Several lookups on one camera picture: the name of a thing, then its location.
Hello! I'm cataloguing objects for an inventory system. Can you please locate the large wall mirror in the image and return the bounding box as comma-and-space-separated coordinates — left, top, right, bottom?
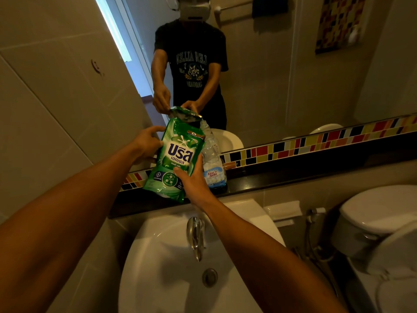
0, 0, 417, 186

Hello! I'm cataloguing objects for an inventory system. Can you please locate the green detergent refill pouch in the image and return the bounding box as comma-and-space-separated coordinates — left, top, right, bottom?
142, 117, 206, 203

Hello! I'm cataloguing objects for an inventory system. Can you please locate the person's right hand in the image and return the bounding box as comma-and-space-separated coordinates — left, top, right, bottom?
172, 154, 217, 211

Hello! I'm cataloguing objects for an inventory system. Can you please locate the colourful mosaic tile strip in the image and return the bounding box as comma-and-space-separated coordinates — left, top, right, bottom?
119, 114, 417, 193

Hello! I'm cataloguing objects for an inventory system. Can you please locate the person's left hand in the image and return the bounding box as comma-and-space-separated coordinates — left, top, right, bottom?
130, 125, 167, 165

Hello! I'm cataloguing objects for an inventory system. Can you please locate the clear spray bottle blue label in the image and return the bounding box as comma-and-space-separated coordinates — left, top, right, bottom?
199, 119, 228, 190

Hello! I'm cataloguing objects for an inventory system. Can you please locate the chrome sink drain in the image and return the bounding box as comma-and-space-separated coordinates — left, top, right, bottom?
202, 268, 219, 288

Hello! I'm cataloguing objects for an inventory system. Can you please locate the white toilet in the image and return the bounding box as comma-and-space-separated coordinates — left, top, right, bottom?
331, 185, 417, 313

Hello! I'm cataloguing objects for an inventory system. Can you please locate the person's left forearm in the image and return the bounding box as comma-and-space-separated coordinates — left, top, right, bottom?
0, 145, 144, 313

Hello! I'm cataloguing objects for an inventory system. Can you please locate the person's right forearm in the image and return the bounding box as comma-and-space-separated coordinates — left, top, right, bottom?
200, 197, 347, 313

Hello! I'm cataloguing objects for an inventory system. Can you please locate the chrome faucet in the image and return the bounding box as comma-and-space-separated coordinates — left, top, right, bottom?
186, 216, 206, 262

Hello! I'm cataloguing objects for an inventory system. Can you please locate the white ceramic sink basin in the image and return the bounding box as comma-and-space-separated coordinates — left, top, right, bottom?
118, 198, 287, 313

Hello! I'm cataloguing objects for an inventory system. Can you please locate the bidet sprayer with hose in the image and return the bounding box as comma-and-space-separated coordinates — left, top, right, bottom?
303, 207, 341, 303

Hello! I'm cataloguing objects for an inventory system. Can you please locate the black stone ledge shelf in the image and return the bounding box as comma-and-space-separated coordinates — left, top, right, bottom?
108, 132, 417, 220

